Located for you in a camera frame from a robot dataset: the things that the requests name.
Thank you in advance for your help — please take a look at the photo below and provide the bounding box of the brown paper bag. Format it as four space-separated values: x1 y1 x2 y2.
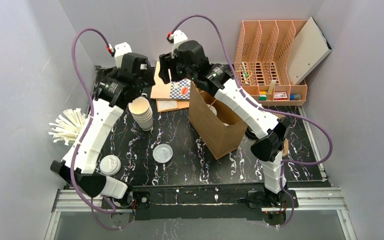
188 83 248 160

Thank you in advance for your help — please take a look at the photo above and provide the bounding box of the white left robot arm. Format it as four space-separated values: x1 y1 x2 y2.
50 42 155 199

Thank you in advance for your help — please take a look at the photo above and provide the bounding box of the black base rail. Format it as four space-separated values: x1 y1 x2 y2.
132 183 299 212

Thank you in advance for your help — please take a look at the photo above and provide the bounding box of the green cup of stirrers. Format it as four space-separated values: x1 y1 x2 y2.
48 108 87 146

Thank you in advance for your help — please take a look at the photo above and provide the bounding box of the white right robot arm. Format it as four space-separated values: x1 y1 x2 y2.
158 30 290 194

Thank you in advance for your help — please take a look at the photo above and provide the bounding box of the white lid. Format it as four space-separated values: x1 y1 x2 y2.
152 143 173 164
99 155 122 176

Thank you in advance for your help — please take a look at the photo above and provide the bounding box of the checkered paper sheet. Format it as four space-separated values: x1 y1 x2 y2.
169 78 191 100

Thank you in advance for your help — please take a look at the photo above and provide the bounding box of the orange file organizer rack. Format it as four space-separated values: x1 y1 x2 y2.
234 20 308 106

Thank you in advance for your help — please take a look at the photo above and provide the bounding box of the stack of white lids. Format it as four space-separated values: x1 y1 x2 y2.
128 97 153 131

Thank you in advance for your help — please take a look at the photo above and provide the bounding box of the white folder board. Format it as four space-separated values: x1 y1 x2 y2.
286 17 332 85

